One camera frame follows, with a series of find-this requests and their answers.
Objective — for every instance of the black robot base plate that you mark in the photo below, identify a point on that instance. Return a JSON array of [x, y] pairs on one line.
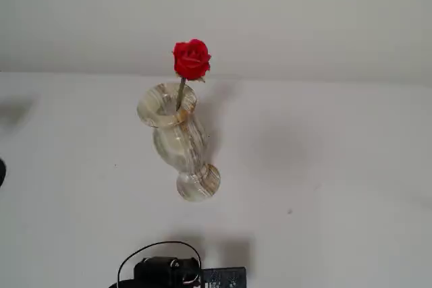
[[224, 278]]

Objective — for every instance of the marbled onyx stone vase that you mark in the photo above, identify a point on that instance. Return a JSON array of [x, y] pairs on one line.
[[179, 139]]

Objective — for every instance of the red rose with stem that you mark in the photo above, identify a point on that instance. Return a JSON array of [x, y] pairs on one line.
[[191, 58]]

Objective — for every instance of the black rounded object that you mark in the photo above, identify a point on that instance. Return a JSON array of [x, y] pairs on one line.
[[2, 173]]

